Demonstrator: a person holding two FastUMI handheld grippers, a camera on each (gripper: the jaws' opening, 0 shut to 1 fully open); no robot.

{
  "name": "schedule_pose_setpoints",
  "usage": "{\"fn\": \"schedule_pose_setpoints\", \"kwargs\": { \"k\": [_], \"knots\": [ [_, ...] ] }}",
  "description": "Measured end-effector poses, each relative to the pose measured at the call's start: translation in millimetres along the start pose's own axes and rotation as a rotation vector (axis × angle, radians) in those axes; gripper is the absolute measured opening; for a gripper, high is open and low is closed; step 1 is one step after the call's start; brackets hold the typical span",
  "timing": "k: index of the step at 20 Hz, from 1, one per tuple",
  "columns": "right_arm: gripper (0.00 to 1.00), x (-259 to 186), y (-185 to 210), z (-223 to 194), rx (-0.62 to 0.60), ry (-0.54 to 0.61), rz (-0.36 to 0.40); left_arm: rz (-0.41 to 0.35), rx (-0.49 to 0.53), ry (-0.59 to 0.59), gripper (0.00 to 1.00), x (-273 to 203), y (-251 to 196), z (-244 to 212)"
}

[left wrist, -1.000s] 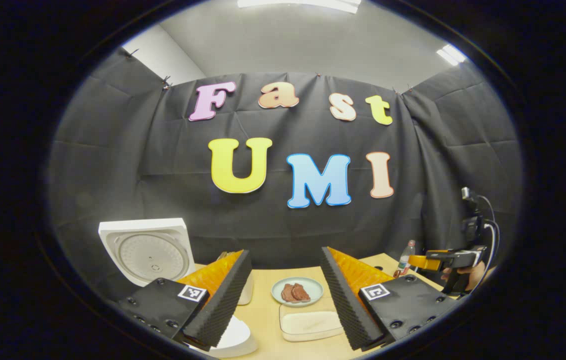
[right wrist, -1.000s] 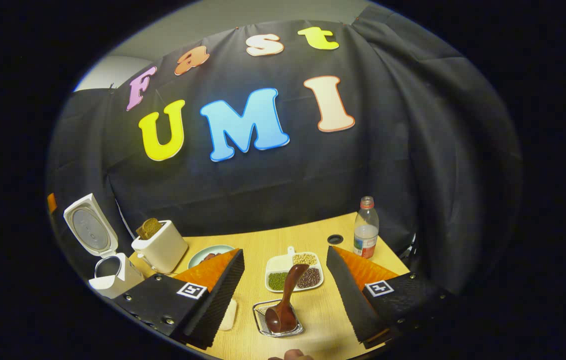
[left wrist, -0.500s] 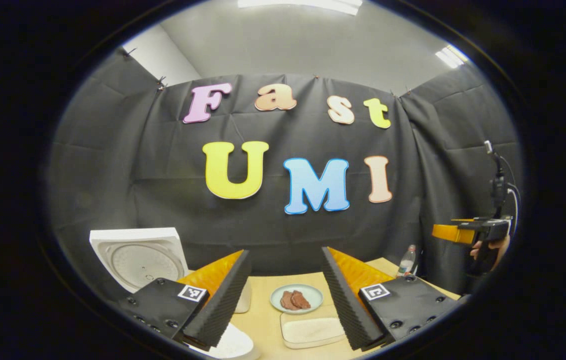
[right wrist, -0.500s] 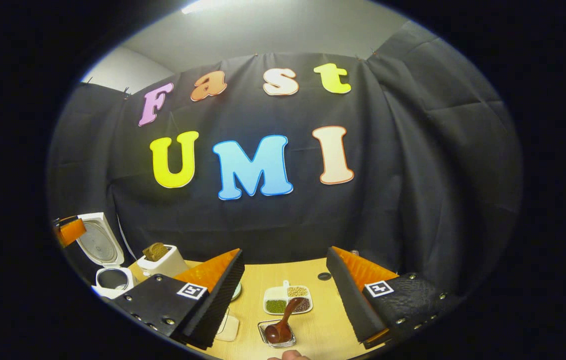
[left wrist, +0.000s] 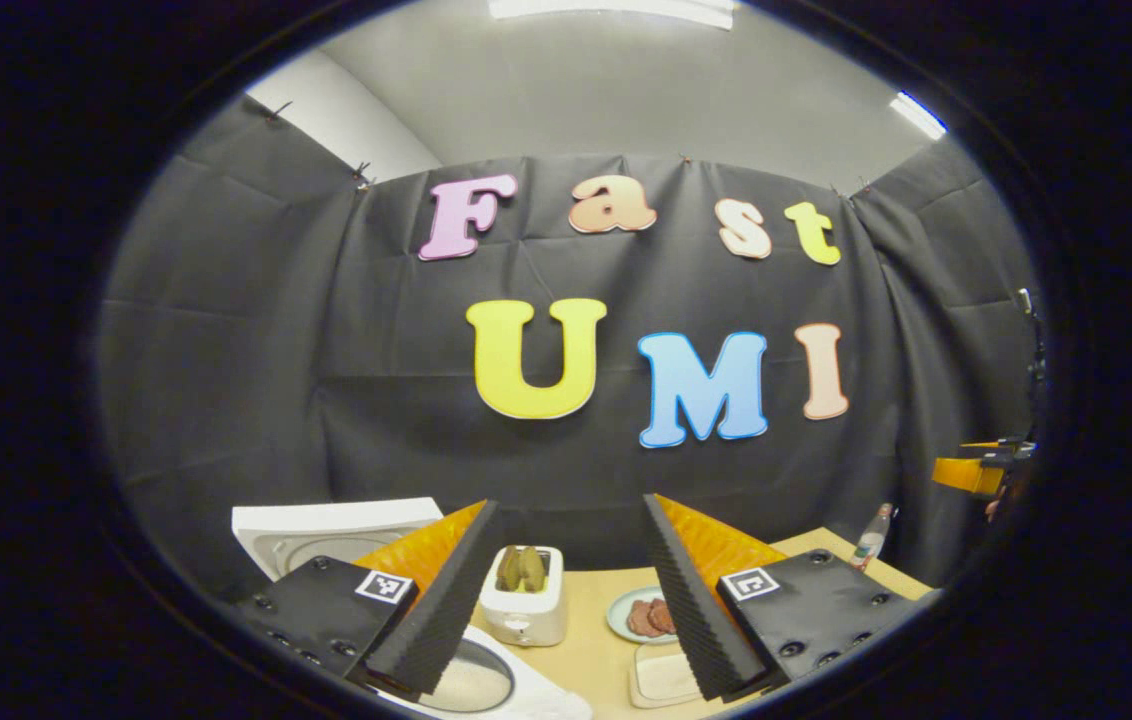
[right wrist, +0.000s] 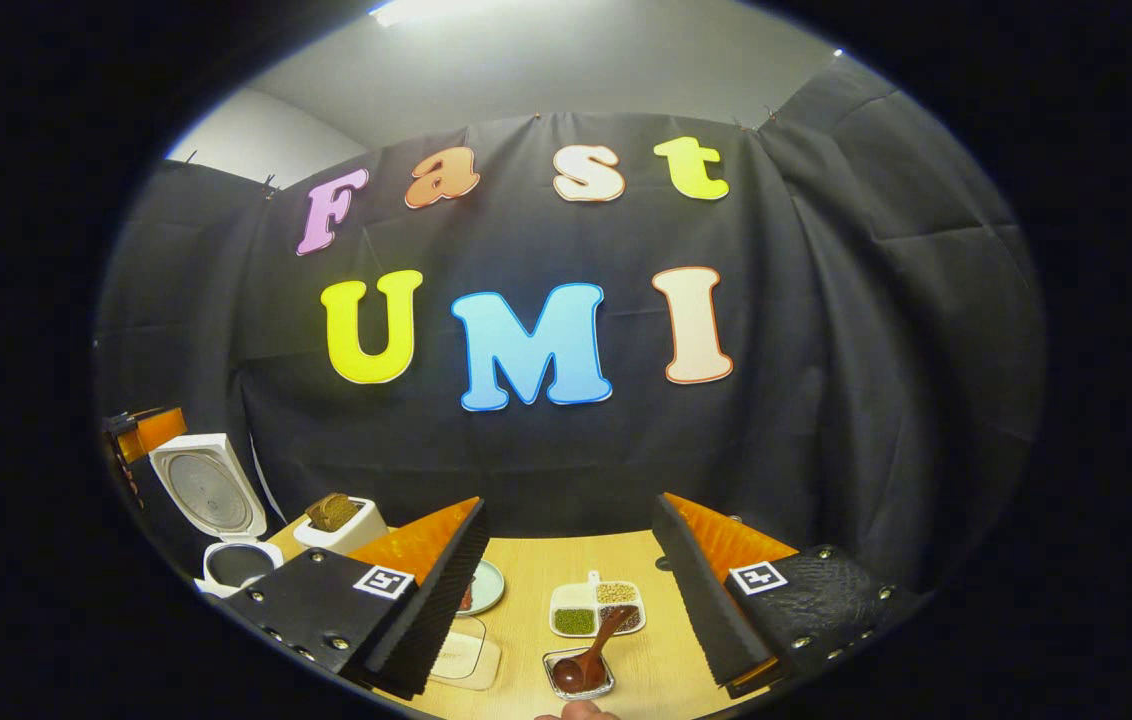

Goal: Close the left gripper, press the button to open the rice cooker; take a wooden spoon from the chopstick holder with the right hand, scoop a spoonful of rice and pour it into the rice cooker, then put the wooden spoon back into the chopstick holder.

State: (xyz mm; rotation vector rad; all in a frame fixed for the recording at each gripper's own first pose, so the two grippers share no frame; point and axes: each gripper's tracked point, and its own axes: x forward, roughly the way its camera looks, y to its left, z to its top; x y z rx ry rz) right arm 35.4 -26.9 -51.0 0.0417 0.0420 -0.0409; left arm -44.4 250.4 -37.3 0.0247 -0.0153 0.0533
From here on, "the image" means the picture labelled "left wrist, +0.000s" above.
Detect white rice cooker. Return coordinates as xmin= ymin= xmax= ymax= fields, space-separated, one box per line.
xmin=231 ymin=497 xmax=592 ymax=719

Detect black backdrop cloth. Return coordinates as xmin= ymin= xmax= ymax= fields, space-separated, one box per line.
xmin=96 ymin=95 xmax=1047 ymax=601

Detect white toaster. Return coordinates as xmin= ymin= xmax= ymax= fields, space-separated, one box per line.
xmin=478 ymin=545 xmax=568 ymax=647

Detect ceiling light panel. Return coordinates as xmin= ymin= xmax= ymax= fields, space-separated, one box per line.
xmin=891 ymin=92 xmax=947 ymax=139

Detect clear water bottle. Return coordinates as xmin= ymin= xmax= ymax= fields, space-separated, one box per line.
xmin=851 ymin=503 xmax=895 ymax=571

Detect clear tray of rice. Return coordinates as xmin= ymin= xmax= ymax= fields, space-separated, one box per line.
xmin=628 ymin=642 xmax=705 ymax=709

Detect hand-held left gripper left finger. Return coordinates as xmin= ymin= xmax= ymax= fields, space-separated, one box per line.
xmin=231 ymin=498 xmax=507 ymax=703

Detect brown meat slices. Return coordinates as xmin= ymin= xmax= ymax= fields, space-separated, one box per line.
xmin=626 ymin=597 xmax=677 ymax=638

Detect brown bread slices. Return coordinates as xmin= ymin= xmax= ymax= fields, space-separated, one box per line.
xmin=496 ymin=545 xmax=549 ymax=593

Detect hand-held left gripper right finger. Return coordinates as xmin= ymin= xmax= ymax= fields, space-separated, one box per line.
xmin=641 ymin=492 xmax=932 ymax=703

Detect pale green plate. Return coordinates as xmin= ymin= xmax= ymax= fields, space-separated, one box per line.
xmin=606 ymin=585 xmax=672 ymax=644

